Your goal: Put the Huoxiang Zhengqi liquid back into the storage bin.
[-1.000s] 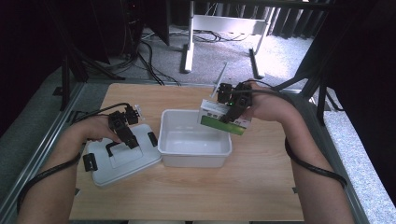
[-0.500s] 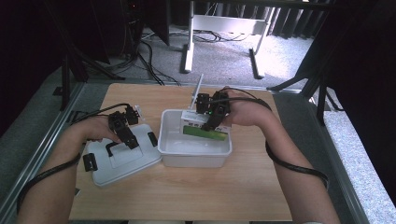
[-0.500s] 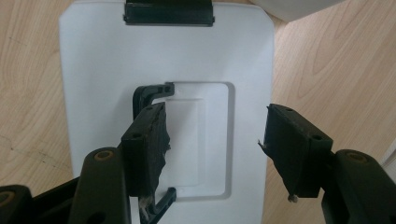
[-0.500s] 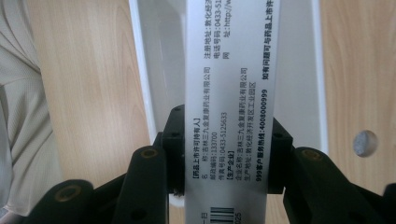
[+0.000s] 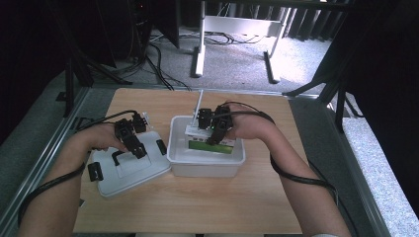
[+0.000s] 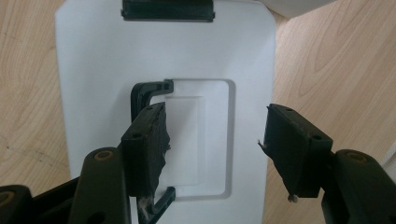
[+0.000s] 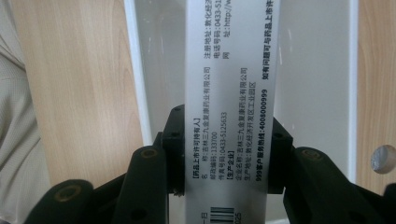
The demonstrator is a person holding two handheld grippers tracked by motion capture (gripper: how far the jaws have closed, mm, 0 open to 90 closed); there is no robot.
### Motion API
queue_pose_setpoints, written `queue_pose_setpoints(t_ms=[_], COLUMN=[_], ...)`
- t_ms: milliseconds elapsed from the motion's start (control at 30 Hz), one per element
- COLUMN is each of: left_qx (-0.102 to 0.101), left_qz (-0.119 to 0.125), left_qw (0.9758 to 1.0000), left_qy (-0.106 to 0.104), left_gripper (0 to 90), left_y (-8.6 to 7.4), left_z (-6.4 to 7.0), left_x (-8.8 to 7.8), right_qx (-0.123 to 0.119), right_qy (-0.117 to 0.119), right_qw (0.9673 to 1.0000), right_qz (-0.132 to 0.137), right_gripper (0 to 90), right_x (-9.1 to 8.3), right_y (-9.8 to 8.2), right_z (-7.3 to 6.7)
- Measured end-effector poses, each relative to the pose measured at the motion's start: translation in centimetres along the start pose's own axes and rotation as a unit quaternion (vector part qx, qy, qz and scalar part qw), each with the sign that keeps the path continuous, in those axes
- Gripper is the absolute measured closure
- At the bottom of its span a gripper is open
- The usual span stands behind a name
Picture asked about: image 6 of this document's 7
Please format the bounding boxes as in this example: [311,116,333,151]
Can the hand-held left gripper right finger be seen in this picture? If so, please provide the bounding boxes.
[257,103,334,203]

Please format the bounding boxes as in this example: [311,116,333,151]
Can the white storage box lid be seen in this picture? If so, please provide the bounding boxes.
[54,0,276,224]

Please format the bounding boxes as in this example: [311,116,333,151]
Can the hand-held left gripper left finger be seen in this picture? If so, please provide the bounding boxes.
[120,101,172,200]

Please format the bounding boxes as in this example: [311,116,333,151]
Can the white storage box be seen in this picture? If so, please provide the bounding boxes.
[257,0,339,20]

